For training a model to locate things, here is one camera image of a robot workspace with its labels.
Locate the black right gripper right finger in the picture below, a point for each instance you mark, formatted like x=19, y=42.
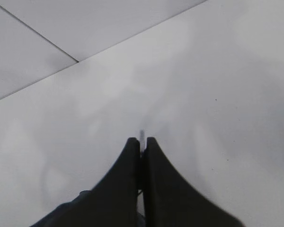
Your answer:
x=170, y=201

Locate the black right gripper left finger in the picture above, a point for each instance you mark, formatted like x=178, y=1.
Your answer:
x=111, y=203

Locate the navy blue lunch bag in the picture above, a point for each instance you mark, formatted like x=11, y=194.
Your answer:
x=140, y=203

